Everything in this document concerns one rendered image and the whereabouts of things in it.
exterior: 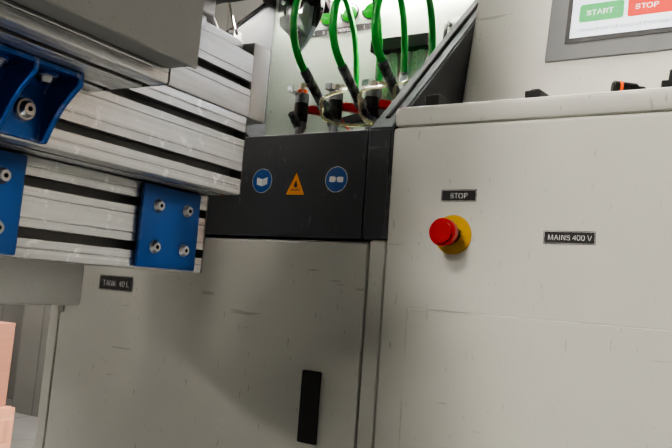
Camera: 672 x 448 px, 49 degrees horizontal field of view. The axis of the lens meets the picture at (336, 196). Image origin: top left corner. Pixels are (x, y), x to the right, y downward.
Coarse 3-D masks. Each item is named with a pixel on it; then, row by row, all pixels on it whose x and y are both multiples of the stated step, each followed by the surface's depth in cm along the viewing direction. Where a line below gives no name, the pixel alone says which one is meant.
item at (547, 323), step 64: (512, 0) 127; (512, 64) 122; (576, 64) 116; (640, 64) 111; (448, 128) 99; (512, 128) 94; (576, 128) 90; (640, 128) 86; (448, 192) 97; (512, 192) 93; (576, 192) 89; (640, 192) 85; (448, 256) 96; (512, 256) 92; (576, 256) 87; (640, 256) 84; (384, 320) 100; (448, 320) 95; (512, 320) 90; (576, 320) 86; (640, 320) 83; (384, 384) 98; (448, 384) 93; (512, 384) 89; (576, 384) 85; (640, 384) 82
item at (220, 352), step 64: (256, 256) 113; (320, 256) 107; (64, 320) 134; (128, 320) 126; (192, 320) 118; (256, 320) 111; (320, 320) 105; (64, 384) 132; (128, 384) 123; (192, 384) 116; (256, 384) 109; (320, 384) 103
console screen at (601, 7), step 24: (552, 0) 123; (576, 0) 120; (600, 0) 118; (624, 0) 116; (648, 0) 114; (552, 24) 121; (576, 24) 118; (600, 24) 116; (624, 24) 114; (648, 24) 112; (552, 48) 119; (576, 48) 117; (600, 48) 115; (624, 48) 113; (648, 48) 111
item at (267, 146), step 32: (256, 160) 116; (288, 160) 112; (320, 160) 109; (352, 160) 106; (320, 192) 108; (352, 192) 105; (224, 224) 117; (256, 224) 114; (288, 224) 111; (320, 224) 108; (352, 224) 105
